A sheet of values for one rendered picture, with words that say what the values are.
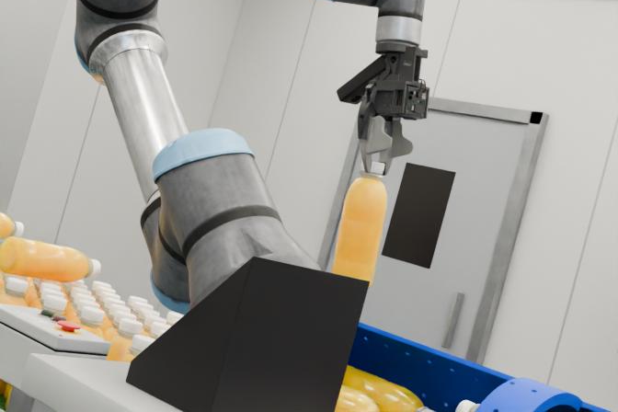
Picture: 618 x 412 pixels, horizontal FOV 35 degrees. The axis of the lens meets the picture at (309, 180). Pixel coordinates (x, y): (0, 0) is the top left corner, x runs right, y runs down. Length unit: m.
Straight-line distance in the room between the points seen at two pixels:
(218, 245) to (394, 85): 0.65
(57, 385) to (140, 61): 0.53
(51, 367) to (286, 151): 5.40
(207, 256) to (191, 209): 0.06
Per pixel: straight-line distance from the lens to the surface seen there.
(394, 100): 1.60
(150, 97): 1.35
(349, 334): 1.09
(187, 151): 1.11
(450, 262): 5.40
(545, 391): 1.34
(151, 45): 1.43
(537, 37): 5.51
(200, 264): 1.04
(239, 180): 1.08
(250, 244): 1.03
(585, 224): 5.10
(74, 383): 1.02
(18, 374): 1.58
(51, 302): 1.81
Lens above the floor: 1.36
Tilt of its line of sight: 2 degrees up
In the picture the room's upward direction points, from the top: 15 degrees clockwise
